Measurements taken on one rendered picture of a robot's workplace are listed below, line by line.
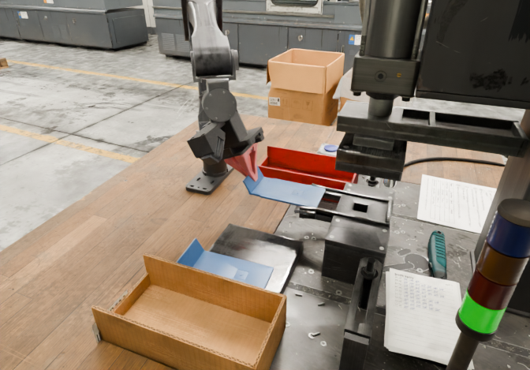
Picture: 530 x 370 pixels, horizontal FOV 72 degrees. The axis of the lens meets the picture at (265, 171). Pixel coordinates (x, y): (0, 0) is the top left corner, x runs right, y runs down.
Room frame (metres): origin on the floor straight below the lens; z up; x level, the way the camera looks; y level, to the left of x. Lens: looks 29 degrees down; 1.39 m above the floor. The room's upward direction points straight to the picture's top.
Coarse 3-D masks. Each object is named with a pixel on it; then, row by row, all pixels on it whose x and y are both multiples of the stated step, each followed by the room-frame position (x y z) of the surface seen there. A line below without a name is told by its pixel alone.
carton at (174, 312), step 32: (160, 288) 0.45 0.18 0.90; (192, 288) 0.43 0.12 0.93; (224, 288) 0.41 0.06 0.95; (256, 288) 0.39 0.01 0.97; (96, 320) 0.35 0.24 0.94; (128, 320) 0.33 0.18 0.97; (160, 320) 0.39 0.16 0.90; (192, 320) 0.39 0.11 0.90; (224, 320) 0.39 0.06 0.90; (256, 320) 0.39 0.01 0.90; (160, 352) 0.32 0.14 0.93; (192, 352) 0.30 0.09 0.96; (224, 352) 0.33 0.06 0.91; (256, 352) 0.33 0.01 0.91
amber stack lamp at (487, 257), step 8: (488, 248) 0.27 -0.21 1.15; (480, 256) 0.28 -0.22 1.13; (488, 256) 0.27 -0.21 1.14; (496, 256) 0.26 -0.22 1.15; (504, 256) 0.26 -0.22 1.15; (512, 256) 0.26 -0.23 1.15; (528, 256) 0.26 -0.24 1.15; (480, 264) 0.27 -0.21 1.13; (488, 264) 0.27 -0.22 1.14; (496, 264) 0.26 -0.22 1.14; (504, 264) 0.26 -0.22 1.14; (512, 264) 0.25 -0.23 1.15; (520, 264) 0.25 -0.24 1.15; (480, 272) 0.27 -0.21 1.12; (488, 272) 0.26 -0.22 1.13; (496, 272) 0.26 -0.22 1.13; (504, 272) 0.26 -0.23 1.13; (512, 272) 0.25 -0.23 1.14; (520, 272) 0.26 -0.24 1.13; (496, 280) 0.26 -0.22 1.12; (504, 280) 0.25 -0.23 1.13; (512, 280) 0.25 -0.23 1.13
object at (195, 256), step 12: (192, 252) 0.50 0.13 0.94; (204, 252) 0.52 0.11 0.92; (192, 264) 0.49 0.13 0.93; (204, 264) 0.49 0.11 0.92; (216, 264) 0.49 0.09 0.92; (228, 264) 0.49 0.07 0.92; (240, 264) 0.49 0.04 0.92; (252, 264) 0.49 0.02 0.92; (228, 276) 0.46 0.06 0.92; (252, 276) 0.46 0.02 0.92; (264, 276) 0.46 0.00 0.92; (264, 288) 0.43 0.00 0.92
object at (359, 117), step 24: (384, 96) 0.54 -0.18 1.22; (360, 120) 0.53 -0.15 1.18; (384, 120) 0.52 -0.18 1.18; (408, 120) 0.56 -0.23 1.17; (432, 120) 0.53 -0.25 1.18; (456, 120) 0.55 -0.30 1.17; (480, 120) 0.54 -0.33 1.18; (504, 120) 0.52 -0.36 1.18; (360, 144) 0.52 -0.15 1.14; (384, 144) 0.51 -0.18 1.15; (432, 144) 0.49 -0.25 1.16; (456, 144) 0.48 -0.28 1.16; (480, 144) 0.47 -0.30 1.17; (504, 144) 0.46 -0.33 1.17; (336, 168) 0.51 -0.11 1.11; (360, 168) 0.49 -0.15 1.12; (384, 168) 0.48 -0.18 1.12
